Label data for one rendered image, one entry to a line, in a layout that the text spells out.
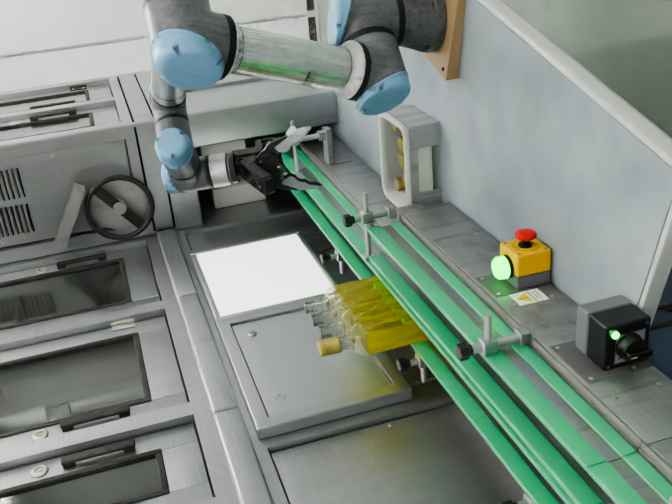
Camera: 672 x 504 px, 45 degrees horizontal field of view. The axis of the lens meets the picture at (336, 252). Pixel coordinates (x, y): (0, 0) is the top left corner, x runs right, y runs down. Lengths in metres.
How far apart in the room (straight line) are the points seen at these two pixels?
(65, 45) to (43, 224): 2.74
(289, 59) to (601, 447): 0.85
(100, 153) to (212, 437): 1.16
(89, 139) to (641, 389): 1.80
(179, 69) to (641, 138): 0.75
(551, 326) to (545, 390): 0.16
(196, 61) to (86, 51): 3.91
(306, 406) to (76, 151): 1.22
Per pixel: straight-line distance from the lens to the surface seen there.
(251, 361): 1.90
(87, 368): 2.10
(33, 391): 2.07
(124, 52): 5.33
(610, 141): 1.34
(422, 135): 1.90
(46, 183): 2.64
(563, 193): 1.48
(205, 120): 2.60
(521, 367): 1.37
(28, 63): 5.33
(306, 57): 1.55
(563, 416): 1.27
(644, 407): 1.28
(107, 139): 2.58
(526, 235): 1.53
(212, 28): 1.45
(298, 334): 1.98
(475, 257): 1.67
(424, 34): 1.76
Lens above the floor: 1.49
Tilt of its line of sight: 14 degrees down
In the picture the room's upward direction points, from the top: 102 degrees counter-clockwise
